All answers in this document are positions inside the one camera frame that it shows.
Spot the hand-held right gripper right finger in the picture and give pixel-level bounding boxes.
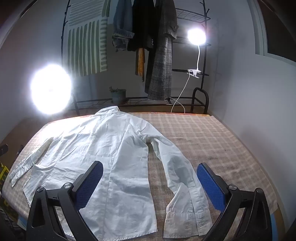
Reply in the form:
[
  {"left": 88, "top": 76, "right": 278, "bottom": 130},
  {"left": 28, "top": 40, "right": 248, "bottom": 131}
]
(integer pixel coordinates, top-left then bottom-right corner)
[{"left": 196, "top": 162, "right": 273, "bottom": 241}]

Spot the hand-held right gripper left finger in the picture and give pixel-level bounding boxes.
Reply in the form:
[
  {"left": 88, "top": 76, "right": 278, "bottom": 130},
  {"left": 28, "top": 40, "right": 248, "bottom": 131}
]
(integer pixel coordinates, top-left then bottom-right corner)
[{"left": 26, "top": 161, "right": 104, "bottom": 241}]

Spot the white long-sleeved shirt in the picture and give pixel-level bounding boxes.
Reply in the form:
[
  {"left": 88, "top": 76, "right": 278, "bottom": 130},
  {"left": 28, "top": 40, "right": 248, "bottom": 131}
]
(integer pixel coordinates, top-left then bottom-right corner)
[{"left": 9, "top": 106, "right": 213, "bottom": 240}]

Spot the black metal clothes rack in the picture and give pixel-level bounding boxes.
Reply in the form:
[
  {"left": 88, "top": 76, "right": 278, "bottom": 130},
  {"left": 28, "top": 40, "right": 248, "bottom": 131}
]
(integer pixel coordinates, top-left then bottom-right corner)
[{"left": 60, "top": 0, "right": 212, "bottom": 115}]

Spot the beige checked bed blanket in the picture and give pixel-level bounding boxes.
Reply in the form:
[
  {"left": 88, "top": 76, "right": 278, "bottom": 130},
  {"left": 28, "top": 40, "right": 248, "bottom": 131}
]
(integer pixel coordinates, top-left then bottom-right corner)
[{"left": 1, "top": 112, "right": 278, "bottom": 241}]

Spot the yellow crate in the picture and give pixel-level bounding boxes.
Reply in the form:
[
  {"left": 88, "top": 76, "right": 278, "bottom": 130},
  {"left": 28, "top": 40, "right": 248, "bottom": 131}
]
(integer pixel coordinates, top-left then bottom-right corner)
[{"left": 0, "top": 162, "right": 10, "bottom": 186}]

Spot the small potted plant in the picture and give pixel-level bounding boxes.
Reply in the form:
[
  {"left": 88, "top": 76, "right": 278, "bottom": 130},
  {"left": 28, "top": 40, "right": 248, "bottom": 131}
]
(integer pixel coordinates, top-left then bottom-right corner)
[{"left": 109, "top": 86, "right": 127, "bottom": 104}]

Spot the bright round lamp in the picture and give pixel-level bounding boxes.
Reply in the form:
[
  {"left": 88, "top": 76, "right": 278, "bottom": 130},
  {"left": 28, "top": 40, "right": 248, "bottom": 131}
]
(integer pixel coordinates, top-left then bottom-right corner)
[{"left": 30, "top": 63, "right": 73, "bottom": 114}]

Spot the grey plaid coat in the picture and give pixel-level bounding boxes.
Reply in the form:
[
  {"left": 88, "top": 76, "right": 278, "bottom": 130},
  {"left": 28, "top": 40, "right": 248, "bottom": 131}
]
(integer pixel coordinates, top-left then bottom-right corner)
[{"left": 144, "top": 0, "right": 178, "bottom": 100}]

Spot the yellow scarf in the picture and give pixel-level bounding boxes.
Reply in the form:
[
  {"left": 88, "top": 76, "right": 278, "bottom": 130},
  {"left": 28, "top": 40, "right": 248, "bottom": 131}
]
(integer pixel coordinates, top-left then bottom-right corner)
[{"left": 135, "top": 47, "right": 146, "bottom": 81}]

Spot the green striped hanging cloth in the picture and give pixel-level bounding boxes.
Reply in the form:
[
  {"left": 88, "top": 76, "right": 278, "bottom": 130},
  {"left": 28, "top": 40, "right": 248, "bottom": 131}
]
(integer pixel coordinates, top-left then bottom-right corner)
[{"left": 62, "top": 0, "right": 111, "bottom": 77}]

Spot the white clip lamp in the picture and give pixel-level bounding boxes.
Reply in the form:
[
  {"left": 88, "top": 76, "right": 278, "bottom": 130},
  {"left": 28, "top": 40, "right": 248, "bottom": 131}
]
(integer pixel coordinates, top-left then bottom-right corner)
[{"left": 187, "top": 28, "right": 207, "bottom": 79}]

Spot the blue denim jacket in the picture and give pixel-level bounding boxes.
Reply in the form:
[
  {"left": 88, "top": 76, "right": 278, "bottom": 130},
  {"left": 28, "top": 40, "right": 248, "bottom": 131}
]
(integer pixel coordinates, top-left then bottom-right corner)
[{"left": 112, "top": 0, "right": 135, "bottom": 52}]

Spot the black hanging coat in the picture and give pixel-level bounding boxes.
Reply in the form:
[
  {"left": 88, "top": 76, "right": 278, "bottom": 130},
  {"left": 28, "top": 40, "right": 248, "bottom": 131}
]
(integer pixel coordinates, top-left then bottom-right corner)
[{"left": 127, "top": 0, "right": 158, "bottom": 93}]

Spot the dark window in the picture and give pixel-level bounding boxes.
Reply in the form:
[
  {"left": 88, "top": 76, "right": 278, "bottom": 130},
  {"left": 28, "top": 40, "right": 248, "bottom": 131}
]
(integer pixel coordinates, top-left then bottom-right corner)
[{"left": 250, "top": 0, "right": 296, "bottom": 63}]

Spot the white lamp cable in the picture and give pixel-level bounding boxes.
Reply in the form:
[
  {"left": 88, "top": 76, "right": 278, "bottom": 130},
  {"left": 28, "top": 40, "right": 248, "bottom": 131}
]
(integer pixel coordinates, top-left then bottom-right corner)
[{"left": 171, "top": 71, "right": 192, "bottom": 113}]

